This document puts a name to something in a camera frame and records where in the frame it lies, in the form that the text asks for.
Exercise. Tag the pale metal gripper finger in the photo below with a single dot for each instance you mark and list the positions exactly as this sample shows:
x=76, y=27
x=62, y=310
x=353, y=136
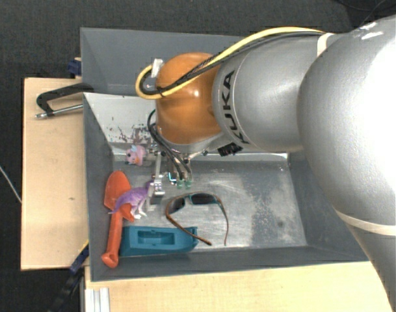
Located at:
x=161, y=190
x=153, y=200

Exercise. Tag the purple toy animal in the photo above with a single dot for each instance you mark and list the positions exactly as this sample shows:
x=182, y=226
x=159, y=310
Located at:
x=134, y=197

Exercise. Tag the pink toy animal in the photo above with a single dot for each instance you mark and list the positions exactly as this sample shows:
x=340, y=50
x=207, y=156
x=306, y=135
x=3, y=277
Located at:
x=135, y=155

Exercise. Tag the orange toy shovel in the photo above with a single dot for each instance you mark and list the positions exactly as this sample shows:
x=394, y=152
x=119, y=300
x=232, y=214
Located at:
x=114, y=190

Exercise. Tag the brown sunglasses with dark lenses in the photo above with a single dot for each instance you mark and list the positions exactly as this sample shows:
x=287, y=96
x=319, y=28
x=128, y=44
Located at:
x=201, y=198

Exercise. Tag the teal plastic box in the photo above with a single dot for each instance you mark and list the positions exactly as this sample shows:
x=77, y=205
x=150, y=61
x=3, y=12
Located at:
x=158, y=240

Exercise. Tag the grey metal bin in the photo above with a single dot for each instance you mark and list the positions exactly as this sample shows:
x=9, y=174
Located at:
x=249, y=200

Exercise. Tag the pale wood flat board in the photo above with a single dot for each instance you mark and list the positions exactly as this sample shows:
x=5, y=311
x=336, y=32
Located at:
x=51, y=180

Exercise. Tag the black cylinder on white bracket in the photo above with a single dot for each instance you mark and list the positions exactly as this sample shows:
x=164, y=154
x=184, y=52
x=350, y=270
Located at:
x=230, y=149

